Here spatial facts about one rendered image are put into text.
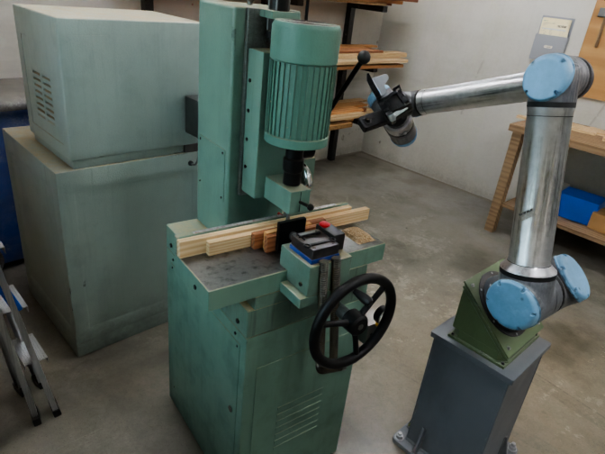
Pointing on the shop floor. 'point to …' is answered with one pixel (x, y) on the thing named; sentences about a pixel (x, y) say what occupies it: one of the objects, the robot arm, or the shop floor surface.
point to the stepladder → (22, 349)
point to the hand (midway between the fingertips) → (377, 94)
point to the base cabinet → (251, 381)
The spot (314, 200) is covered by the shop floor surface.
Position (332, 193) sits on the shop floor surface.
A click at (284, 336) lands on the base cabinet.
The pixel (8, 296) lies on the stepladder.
